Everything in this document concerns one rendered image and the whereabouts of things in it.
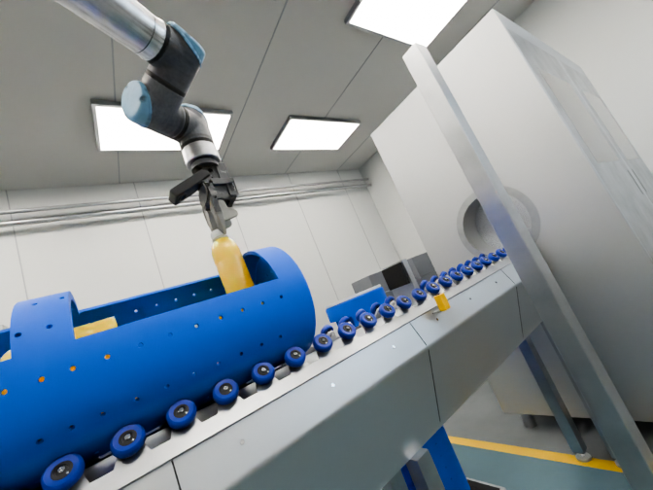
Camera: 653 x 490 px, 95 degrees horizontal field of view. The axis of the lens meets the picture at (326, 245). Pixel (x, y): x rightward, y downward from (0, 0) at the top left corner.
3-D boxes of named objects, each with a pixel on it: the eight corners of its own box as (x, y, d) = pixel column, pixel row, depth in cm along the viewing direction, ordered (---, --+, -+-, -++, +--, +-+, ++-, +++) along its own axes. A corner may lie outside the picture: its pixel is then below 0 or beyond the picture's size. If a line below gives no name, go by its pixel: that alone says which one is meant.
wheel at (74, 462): (63, 445, 42) (67, 453, 43) (28, 482, 38) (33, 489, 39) (90, 457, 42) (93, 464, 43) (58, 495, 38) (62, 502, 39)
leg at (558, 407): (593, 455, 132) (522, 319, 143) (590, 464, 128) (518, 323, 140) (578, 453, 136) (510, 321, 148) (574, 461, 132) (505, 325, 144)
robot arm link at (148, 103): (131, 62, 67) (178, 91, 79) (110, 109, 70) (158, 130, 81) (154, 80, 64) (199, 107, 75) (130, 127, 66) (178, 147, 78)
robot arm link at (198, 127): (158, 115, 81) (189, 129, 90) (171, 154, 79) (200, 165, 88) (183, 94, 78) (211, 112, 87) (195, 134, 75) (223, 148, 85)
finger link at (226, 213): (246, 224, 75) (232, 195, 78) (222, 227, 71) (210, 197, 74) (243, 231, 77) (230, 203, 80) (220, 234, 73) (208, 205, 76)
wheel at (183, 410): (178, 393, 51) (178, 400, 52) (158, 418, 47) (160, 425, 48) (201, 402, 51) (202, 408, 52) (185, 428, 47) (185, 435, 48)
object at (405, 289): (426, 300, 99) (405, 258, 102) (419, 304, 96) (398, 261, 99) (404, 307, 106) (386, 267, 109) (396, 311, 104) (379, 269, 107)
